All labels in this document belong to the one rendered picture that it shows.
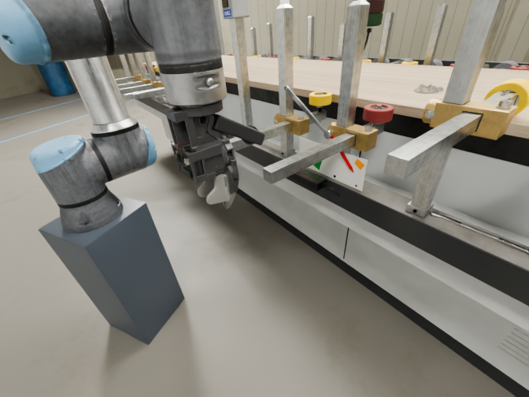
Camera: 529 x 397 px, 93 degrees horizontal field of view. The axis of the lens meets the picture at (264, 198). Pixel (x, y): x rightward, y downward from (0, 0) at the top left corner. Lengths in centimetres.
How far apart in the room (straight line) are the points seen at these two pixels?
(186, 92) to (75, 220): 72
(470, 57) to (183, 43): 48
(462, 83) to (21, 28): 67
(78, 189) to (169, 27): 68
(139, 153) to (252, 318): 86
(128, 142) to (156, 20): 62
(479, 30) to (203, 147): 50
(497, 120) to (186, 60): 52
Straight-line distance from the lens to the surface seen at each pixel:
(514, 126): 82
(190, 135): 42
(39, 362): 160
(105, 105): 96
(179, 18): 38
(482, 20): 62
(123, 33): 48
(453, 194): 94
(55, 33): 46
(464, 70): 63
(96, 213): 100
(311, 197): 99
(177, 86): 39
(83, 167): 95
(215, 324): 132
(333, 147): 68
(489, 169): 89
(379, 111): 80
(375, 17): 76
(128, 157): 97
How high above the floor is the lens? 112
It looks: 34 degrees down
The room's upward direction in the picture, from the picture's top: 5 degrees counter-clockwise
